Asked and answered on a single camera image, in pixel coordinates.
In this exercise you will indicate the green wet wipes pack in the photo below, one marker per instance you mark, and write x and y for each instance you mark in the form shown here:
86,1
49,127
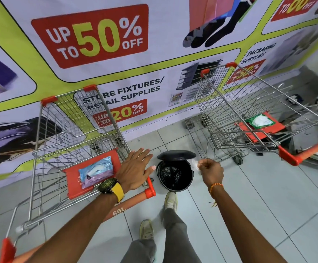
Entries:
259,121

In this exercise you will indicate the person's left beige shoe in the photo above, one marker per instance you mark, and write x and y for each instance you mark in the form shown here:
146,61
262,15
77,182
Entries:
146,229

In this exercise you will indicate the person's grey trouser leg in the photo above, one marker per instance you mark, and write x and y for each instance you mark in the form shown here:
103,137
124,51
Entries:
179,238
139,250

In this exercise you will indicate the person's right beige shoe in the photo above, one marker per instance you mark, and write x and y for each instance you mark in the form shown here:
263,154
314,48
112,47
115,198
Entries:
171,201

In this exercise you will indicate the person's right hand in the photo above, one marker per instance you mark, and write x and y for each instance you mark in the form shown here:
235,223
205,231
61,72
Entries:
212,172

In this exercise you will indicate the printed sale wall banner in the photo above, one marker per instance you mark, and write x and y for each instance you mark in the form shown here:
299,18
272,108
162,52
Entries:
159,51

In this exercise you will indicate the steel shopping cart with blue wipes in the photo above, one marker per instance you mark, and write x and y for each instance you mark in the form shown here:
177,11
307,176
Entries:
76,150

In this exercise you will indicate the grey metal fixture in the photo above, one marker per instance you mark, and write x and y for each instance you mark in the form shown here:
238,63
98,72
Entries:
309,117

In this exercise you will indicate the blue wet wipes pack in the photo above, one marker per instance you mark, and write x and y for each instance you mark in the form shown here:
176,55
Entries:
96,171

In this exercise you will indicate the person's right fingers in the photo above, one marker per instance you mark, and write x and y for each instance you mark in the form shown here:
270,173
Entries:
206,163

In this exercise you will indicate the person's right grey trouser leg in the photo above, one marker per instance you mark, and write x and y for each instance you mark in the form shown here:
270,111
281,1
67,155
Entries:
179,238

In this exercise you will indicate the person's left middle finger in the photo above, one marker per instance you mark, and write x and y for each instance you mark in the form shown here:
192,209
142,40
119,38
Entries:
143,156

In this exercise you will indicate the person's left grey trouser leg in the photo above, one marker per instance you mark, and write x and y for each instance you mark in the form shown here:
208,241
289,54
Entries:
139,250

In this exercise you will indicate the black bin liner bag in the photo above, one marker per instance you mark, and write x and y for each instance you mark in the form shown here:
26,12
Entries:
172,172

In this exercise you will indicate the black pedal trash bin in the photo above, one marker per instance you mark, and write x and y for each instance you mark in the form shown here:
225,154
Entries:
175,167

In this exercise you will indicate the person's left thumb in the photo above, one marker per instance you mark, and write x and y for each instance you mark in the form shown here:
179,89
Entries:
150,172

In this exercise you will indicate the person's right forearm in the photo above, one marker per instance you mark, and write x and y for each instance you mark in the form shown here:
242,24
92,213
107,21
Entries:
244,227

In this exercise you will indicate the steel shopping cart with green wipes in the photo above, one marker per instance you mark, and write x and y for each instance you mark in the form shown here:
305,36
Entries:
246,117

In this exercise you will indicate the person's left forearm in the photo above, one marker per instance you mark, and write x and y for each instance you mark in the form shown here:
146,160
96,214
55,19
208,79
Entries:
76,230

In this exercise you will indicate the black and yellow wristwatch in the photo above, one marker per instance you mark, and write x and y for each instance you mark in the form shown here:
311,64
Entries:
111,186

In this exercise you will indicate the person's left little finger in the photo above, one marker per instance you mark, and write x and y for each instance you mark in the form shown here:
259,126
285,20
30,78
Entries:
130,156

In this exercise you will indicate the white tissue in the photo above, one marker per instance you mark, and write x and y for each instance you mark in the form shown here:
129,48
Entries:
196,164

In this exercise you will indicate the person's left hand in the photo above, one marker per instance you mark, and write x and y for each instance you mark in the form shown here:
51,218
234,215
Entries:
131,172

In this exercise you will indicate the person's beige shoe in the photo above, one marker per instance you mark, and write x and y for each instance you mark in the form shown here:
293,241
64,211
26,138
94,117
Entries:
146,229
171,201

